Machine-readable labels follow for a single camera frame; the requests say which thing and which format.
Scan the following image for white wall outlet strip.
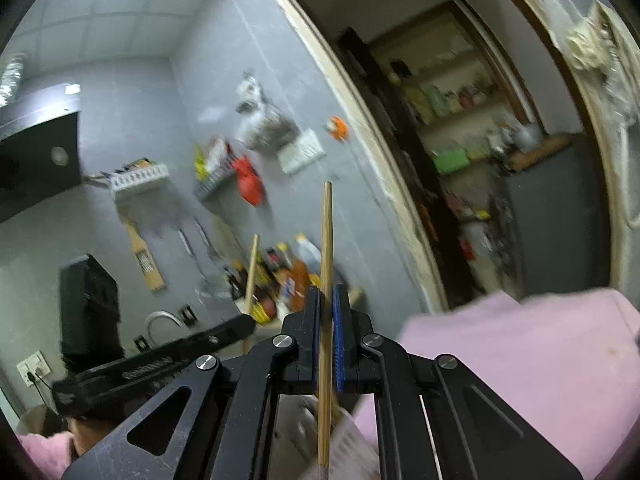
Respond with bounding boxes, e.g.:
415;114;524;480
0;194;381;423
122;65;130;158
277;128;327;175

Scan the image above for dark soy sauce bottle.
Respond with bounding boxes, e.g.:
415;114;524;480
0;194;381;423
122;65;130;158
226;264;247;302

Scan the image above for grey wire wall basket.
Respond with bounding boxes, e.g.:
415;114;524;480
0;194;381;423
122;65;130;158
194;161;237;204

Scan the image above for dark grey cabinet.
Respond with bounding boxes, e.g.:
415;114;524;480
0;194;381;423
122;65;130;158
504;134;612;303

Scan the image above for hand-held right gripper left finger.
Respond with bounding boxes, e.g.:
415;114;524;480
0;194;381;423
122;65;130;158
62;286;321;480

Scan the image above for metal mesh strainer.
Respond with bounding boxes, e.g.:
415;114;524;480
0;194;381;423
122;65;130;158
194;219;229;307

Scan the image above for person's left hand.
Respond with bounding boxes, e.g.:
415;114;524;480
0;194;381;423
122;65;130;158
66;411;120;462

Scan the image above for wooden grater board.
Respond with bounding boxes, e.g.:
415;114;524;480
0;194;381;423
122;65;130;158
122;217;167;294

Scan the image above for hanging clear plastic bags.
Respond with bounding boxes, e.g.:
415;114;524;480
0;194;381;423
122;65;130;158
234;72;297;152

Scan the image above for silver exhaust duct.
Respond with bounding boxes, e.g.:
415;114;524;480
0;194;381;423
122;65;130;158
0;52;27;107

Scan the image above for white slotted utensil holder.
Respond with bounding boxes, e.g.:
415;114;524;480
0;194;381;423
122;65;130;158
280;394;381;480

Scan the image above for wooden door frame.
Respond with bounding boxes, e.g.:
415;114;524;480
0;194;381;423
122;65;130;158
268;0;640;313

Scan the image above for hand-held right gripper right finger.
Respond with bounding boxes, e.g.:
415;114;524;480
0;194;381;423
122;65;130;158
333;284;583;480

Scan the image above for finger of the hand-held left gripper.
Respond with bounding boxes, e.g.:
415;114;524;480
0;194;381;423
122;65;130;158
124;314;257;382

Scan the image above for orange seasoning packet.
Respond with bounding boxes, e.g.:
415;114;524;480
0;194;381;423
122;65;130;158
286;259;312;312

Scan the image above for red hanging bag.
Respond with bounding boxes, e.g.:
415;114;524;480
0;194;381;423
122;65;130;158
232;154;265;207

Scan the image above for chrome faucet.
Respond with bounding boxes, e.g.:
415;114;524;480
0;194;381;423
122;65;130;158
144;310;187;347

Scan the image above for white wall socket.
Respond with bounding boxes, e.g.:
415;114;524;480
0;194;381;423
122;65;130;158
16;352;52;387

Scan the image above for black range hood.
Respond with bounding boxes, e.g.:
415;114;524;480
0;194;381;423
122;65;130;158
0;82;84;224

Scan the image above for green box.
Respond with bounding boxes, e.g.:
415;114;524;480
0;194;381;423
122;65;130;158
432;148;471;175

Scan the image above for white gloves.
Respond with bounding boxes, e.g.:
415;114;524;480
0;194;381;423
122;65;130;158
564;0;640;128

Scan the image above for yellow-capped sauce bottle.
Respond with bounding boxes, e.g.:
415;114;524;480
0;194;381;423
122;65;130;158
264;246;287;306

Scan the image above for wooden storage shelf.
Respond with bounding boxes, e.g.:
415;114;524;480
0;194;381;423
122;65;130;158
367;2;536;171

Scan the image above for pink cloth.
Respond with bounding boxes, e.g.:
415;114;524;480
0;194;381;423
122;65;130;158
349;287;640;480

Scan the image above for wooden chopstick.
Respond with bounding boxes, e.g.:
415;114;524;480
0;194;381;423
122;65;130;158
242;233;260;356
317;181;334;480

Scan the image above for white wall rack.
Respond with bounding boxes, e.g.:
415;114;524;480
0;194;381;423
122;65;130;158
106;159;171;194

